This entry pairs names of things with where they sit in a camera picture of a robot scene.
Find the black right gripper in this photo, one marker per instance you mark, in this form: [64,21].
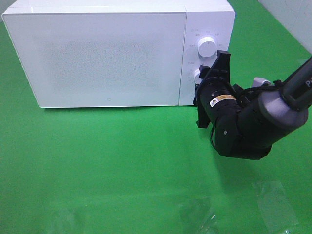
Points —
[214,97]

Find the white microwave knob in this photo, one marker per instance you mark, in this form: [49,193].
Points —
[197,79]
[207,46]

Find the white microwave door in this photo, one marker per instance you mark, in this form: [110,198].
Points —
[100,60]

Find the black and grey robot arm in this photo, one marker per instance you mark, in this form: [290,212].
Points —
[247,122]

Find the clear tape patch right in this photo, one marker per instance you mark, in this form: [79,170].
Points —
[278,215]

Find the white microwave oven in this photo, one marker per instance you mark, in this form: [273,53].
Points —
[204,18]

